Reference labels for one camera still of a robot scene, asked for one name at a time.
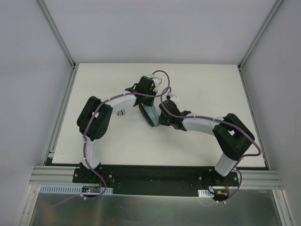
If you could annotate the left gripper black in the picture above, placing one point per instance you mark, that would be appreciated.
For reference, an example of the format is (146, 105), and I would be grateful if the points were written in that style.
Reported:
(146, 99)

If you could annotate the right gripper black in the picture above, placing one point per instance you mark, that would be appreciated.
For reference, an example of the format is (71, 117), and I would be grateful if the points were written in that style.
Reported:
(165, 116)

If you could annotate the black glasses case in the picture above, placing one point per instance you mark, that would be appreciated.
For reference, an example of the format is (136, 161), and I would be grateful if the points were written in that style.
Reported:
(145, 115)

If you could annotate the metal frame clear glasses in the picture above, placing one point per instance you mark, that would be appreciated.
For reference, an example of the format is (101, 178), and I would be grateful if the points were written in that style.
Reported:
(121, 112)

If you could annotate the light blue cloth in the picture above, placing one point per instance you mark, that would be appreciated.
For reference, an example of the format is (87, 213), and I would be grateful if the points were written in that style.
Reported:
(153, 114)

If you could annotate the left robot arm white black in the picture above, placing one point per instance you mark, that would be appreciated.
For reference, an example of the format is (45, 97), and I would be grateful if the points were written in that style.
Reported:
(95, 117)

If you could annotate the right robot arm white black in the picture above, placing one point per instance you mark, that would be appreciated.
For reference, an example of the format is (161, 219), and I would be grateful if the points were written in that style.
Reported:
(233, 137)

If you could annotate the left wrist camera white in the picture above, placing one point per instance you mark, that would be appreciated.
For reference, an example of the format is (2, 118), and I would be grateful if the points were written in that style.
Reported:
(157, 81)

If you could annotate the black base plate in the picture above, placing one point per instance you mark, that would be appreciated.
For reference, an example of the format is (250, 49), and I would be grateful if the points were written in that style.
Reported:
(156, 180)

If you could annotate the right white cable duct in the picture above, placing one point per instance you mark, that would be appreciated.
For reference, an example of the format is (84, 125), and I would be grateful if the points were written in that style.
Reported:
(207, 193)

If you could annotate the white cable duct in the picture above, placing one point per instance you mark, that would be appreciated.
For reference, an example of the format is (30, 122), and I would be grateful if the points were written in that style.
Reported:
(207, 193)
(67, 189)

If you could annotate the left aluminium frame post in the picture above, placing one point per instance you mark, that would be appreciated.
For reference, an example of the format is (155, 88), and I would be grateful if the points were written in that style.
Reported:
(51, 23)

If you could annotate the aluminium frame post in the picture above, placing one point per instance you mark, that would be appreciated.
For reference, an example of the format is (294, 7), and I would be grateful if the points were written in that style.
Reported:
(51, 23)
(274, 9)

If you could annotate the aluminium front rail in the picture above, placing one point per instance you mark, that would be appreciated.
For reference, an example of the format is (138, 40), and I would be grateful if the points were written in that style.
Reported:
(63, 175)

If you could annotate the left white cable duct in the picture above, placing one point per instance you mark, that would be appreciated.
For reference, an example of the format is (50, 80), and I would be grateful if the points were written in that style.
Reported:
(67, 189)

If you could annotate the right aluminium frame post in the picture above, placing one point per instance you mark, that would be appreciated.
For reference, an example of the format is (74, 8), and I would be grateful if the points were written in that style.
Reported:
(274, 9)

